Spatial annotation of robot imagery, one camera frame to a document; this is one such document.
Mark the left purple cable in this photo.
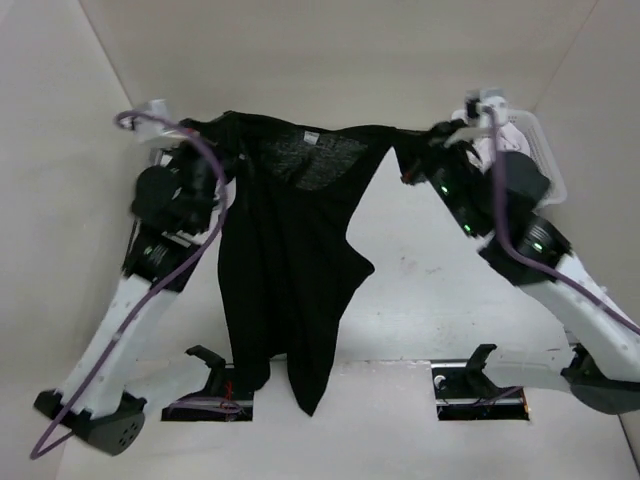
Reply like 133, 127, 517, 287
29, 110, 230, 461

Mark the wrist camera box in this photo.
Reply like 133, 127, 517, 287
133, 99, 170, 144
464, 88, 509, 129

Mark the white tank top in basket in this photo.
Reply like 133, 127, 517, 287
468, 121, 531, 172

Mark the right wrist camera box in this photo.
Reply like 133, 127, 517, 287
464, 88, 509, 129

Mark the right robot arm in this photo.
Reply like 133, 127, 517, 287
396, 120, 639, 415

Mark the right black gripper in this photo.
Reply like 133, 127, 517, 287
389, 116, 487, 235

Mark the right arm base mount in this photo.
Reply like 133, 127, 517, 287
430, 344, 530, 421

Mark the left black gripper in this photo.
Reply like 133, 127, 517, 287
164, 110, 247, 230

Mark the black tank top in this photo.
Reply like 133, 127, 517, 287
184, 112, 432, 415

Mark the white plastic basket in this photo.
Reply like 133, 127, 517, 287
449, 107, 569, 206

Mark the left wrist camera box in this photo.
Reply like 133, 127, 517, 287
133, 99, 170, 144

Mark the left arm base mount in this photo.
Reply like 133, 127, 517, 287
161, 345, 254, 423

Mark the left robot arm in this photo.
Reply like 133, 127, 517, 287
29, 133, 228, 460

